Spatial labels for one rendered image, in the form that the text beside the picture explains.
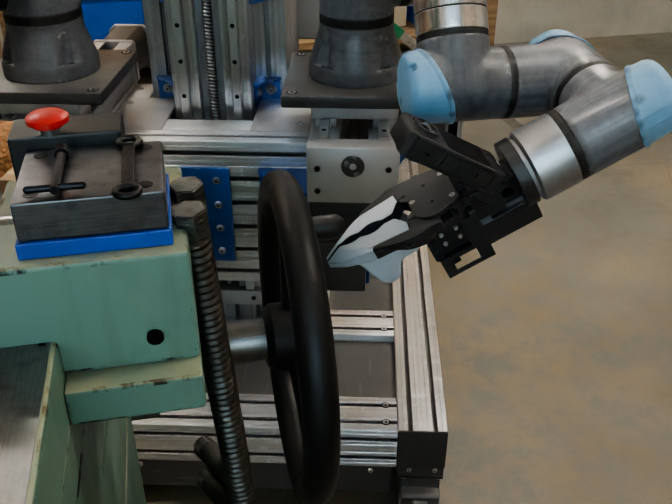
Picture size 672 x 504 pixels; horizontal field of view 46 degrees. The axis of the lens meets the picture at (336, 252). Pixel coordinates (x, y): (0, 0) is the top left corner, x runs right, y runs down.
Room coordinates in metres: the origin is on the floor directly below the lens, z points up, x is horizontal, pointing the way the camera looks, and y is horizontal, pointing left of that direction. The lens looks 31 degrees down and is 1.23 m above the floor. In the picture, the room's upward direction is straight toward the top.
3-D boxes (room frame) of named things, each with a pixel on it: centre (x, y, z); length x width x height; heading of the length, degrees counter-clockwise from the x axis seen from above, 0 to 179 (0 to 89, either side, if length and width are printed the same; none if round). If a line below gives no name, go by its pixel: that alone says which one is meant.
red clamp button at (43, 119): (0.53, 0.21, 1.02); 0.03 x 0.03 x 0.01
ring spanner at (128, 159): (0.49, 0.14, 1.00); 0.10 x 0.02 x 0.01; 12
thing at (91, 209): (0.51, 0.18, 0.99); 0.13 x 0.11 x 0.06; 12
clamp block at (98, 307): (0.50, 0.18, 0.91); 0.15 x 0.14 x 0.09; 12
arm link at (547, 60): (0.81, -0.23, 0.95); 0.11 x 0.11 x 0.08; 11
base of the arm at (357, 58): (1.24, -0.03, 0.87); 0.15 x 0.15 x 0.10
